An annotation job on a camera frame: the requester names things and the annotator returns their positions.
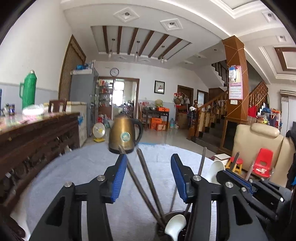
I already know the brown window blind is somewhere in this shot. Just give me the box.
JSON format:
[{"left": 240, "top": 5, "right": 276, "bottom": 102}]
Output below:
[{"left": 58, "top": 34, "right": 87, "bottom": 103}]

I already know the beige leather armchair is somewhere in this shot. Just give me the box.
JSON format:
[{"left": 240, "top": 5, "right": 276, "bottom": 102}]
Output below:
[{"left": 231, "top": 123, "right": 296, "bottom": 186}]

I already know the shelf of bottles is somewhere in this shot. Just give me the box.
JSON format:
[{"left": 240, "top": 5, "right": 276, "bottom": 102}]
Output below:
[{"left": 98, "top": 78, "right": 115, "bottom": 114}]

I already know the blue tablecloth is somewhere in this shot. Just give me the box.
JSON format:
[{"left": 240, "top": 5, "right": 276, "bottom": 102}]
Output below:
[{"left": 138, "top": 142, "right": 167, "bottom": 147}]

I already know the white chest freezer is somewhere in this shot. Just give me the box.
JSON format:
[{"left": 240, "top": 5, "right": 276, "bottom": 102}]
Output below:
[{"left": 66, "top": 101, "right": 88, "bottom": 148}]

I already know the grey tablecloth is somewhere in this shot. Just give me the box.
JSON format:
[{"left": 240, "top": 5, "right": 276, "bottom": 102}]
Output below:
[{"left": 23, "top": 143, "right": 218, "bottom": 241}]

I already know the dark chopstick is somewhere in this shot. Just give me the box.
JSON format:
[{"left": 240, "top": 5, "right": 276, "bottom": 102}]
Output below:
[
  {"left": 184, "top": 147, "right": 208, "bottom": 217},
  {"left": 118, "top": 145, "right": 163, "bottom": 225},
  {"left": 136, "top": 148, "right": 167, "bottom": 222},
  {"left": 171, "top": 185, "right": 179, "bottom": 213},
  {"left": 231, "top": 152, "right": 240, "bottom": 173},
  {"left": 245, "top": 161, "right": 255, "bottom": 181}
]

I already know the white plastic spoon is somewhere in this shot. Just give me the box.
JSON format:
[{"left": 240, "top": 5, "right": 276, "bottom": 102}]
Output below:
[{"left": 204, "top": 160, "right": 226, "bottom": 185}]

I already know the dark wooden dining table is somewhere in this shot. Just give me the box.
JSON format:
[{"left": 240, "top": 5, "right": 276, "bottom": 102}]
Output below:
[{"left": 141, "top": 108, "right": 171, "bottom": 131}]

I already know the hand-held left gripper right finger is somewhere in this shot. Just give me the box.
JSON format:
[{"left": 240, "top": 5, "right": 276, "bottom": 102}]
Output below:
[{"left": 170, "top": 153, "right": 269, "bottom": 241}]

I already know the dark green metal utensil holder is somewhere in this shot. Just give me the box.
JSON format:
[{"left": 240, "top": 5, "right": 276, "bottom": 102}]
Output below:
[{"left": 156, "top": 210, "right": 192, "bottom": 241}]

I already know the orange cardboard box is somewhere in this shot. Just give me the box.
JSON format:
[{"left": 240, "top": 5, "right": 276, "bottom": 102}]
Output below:
[{"left": 151, "top": 117, "right": 163, "bottom": 129}]

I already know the red child chair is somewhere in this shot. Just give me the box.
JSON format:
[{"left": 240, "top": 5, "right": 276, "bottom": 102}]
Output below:
[{"left": 252, "top": 148, "right": 274, "bottom": 179}]

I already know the small white stool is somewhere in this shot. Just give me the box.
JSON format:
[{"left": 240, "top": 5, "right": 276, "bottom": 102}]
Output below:
[{"left": 214, "top": 153, "right": 232, "bottom": 163}]

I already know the wooden pillar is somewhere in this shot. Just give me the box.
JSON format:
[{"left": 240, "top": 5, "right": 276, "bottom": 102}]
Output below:
[{"left": 221, "top": 36, "right": 250, "bottom": 149}]

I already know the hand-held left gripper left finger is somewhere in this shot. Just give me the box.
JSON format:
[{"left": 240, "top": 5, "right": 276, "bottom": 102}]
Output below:
[{"left": 29, "top": 153, "right": 128, "bottom": 241}]

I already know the clear plastic bag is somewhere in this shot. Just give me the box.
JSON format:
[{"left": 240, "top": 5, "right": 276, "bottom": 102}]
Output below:
[{"left": 22, "top": 104, "right": 44, "bottom": 116}]

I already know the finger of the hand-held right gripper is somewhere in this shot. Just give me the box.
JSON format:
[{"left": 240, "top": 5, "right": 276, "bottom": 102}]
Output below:
[{"left": 216, "top": 170, "right": 254, "bottom": 189}]

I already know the wooden staircase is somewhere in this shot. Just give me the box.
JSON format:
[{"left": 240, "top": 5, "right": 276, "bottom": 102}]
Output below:
[{"left": 187, "top": 61, "right": 270, "bottom": 149}]

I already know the framed wall picture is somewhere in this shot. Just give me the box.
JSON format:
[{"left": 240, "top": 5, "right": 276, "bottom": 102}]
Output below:
[{"left": 154, "top": 80, "right": 165, "bottom": 95}]

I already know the green thermos jug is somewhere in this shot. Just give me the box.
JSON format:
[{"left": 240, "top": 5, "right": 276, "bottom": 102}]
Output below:
[{"left": 19, "top": 70, "right": 38, "bottom": 110}]

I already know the grey refrigerator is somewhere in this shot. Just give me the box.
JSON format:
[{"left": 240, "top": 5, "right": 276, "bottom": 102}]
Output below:
[{"left": 70, "top": 68, "right": 100, "bottom": 138}]

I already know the wooden chair back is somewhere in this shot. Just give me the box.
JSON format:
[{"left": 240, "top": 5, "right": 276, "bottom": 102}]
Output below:
[{"left": 48, "top": 100, "right": 68, "bottom": 113}]

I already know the white ceramic spoon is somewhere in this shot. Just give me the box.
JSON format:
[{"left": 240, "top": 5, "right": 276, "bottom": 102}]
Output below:
[{"left": 164, "top": 214, "right": 187, "bottom": 241}]

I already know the red and yellow stool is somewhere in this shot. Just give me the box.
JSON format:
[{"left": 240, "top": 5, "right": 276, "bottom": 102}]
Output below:
[{"left": 225, "top": 156, "right": 244, "bottom": 175}]

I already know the carved wooden sideboard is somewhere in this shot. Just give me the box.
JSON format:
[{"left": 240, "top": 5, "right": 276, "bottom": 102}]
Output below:
[{"left": 0, "top": 112, "right": 80, "bottom": 238}]

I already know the gold electric kettle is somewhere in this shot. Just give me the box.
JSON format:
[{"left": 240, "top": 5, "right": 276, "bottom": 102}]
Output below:
[{"left": 108, "top": 111, "right": 143, "bottom": 154}]

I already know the person's right forearm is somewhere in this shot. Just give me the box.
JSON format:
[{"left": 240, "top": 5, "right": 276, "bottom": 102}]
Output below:
[{"left": 286, "top": 129, "right": 296, "bottom": 187}]

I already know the yellow electric fan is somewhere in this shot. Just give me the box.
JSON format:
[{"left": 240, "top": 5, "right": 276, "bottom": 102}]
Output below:
[{"left": 92, "top": 122, "right": 106, "bottom": 142}]

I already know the pink wall calendar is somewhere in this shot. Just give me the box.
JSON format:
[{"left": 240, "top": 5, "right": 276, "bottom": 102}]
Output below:
[{"left": 228, "top": 65, "right": 243, "bottom": 100}]

